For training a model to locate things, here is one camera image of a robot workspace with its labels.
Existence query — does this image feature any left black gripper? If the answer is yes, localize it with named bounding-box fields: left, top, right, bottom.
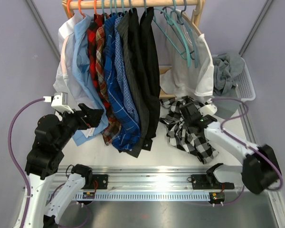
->
left=56, top=103, right=104, bottom=149

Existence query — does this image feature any black white checked shirt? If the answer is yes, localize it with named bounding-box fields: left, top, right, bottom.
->
left=160, top=96, right=219, bottom=164

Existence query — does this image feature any teal plastic hanger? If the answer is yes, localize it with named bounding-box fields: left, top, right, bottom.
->
left=153, top=0, right=195, bottom=67

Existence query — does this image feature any grey button shirt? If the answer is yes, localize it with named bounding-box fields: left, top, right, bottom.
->
left=212, top=51, right=245, bottom=119

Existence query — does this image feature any grey-blue plastic hanger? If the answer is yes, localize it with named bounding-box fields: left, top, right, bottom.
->
left=182, top=25, right=200, bottom=68

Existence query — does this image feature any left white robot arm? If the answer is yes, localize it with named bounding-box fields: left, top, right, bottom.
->
left=16, top=104, right=104, bottom=228

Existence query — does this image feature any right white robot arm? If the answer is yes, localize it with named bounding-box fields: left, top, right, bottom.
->
left=180, top=104, right=284, bottom=194

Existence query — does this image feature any tan red plaid shirt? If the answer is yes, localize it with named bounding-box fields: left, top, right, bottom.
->
left=96, top=25, right=121, bottom=145

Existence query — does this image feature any blue striped shirt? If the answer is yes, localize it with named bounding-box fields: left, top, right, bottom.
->
left=104, top=13, right=141, bottom=151

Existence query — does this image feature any white dress shirt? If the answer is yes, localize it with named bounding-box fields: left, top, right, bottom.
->
left=52, top=16, right=98, bottom=124

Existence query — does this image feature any blue checked shirt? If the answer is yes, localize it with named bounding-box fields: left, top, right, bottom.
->
left=114, top=15, right=140, bottom=124

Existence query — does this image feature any light blue shirt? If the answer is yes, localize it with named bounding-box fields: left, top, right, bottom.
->
left=72, top=15, right=108, bottom=146

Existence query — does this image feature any red black plaid shirt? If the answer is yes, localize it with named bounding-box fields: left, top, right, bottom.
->
left=87, top=14, right=110, bottom=110

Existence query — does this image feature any dark grey pinstripe shirt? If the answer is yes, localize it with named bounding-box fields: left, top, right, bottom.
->
left=117, top=12, right=149, bottom=158

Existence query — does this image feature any white t-shirt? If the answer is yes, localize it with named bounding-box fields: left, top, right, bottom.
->
left=160, top=9, right=216, bottom=98

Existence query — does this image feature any orange hanger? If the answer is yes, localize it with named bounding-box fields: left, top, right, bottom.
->
left=66, top=0, right=75, bottom=19
left=77, top=0, right=86, bottom=18
left=94, top=0, right=98, bottom=16

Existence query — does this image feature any wooden rack base shelf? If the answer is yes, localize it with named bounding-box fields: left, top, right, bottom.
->
left=160, top=66, right=176, bottom=99

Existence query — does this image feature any wooden rack left leg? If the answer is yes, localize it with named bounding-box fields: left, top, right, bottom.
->
left=62, top=0, right=74, bottom=19

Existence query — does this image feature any wooden rack leg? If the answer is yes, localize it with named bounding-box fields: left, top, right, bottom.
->
left=62, top=0, right=74, bottom=19
left=181, top=0, right=205, bottom=36

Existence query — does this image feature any white plastic basket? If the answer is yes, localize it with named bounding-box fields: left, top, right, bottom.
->
left=212, top=55, right=256, bottom=102

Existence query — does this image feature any wooden rack right leg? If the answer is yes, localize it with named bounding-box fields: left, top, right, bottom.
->
left=181, top=0, right=205, bottom=36

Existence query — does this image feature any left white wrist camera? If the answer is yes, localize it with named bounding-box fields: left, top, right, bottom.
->
left=43, top=92, right=74, bottom=114

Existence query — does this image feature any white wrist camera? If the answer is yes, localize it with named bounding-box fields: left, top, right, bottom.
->
left=198, top=99, right=218, bottom=116
left=43, top=92, right=74, bottom=114

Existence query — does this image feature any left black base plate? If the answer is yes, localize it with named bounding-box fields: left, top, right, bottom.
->
left=83, top=174, right=108, bottom=190

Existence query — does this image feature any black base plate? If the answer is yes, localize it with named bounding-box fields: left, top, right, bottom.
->
left=187, top=174, right=235, bottom=190
left=83, top=174, right=108, bottom=190

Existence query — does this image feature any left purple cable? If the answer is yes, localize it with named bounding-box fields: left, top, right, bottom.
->
left=7, top=97, right=46, bottom=228

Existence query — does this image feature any purple cable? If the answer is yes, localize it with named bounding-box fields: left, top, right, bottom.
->
left=7, top=97, right=46, bottom=228
left=210, top=97, right=284, bottom=207

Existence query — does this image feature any aluminium mounting rail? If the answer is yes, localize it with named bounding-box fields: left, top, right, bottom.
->
left=22, top=166, right=282, bottom=192

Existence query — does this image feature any slotted cable duct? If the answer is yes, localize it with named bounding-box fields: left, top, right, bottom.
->
left=74, top=191, right=210, bottom=201

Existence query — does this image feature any wooden clothes rail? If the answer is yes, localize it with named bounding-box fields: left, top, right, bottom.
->
left=61, top=0, right=205, bottom=10

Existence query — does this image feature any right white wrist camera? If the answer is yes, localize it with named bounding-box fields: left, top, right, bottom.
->
left=198, top=99, right=218, bottom=116

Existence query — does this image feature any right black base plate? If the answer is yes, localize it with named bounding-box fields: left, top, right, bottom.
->
left=187, top=174, right=235, bottom=190

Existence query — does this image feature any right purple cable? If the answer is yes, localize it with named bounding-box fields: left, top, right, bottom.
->
left=210, top=97, right=284, bottom=207

